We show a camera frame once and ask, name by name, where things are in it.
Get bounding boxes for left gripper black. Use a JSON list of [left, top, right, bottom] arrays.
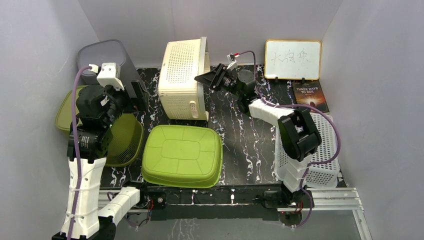
[[102, 80, 149, 128]]

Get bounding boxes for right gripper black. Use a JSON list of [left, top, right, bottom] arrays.
[[194, 64, 243, 99]]

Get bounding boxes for olive green slatted bin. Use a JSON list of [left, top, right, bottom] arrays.
[[55, 85, 144, 167]]

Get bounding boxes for cream perforated storage basket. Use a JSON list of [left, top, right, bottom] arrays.
[[157, 36, 211, 121]]

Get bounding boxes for lime green plastic basin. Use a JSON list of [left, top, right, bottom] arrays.
[[141, 125, 223, 189]]

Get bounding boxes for grey slatted bin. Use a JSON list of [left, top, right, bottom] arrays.
[[76, 39, 150, 105]]

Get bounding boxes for pale green colander basket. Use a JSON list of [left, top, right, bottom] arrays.
[[273, 113, 340, 189]]

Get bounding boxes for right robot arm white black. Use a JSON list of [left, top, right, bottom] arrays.
[[194, 63, 322, 207]]

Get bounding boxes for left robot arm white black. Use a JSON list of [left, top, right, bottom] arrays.
[[53, 81, 150, 240]]

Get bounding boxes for dark book three days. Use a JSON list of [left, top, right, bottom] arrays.
[[292, 80, 330, 114]]

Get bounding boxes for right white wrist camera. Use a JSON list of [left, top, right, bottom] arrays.
[[226, 52, 240, 71]]

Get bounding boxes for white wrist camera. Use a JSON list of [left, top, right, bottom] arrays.
[[226, 52, 240, 71], [88, 62, 125, 91]]

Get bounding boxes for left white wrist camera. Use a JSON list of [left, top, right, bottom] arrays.
[[88, 62, 125, 91]]

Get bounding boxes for small whiteboard orange frame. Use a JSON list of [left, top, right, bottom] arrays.
[[263, 39, 322, 81]]

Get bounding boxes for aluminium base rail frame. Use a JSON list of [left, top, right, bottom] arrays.
[[60, 114, 374, 240]]

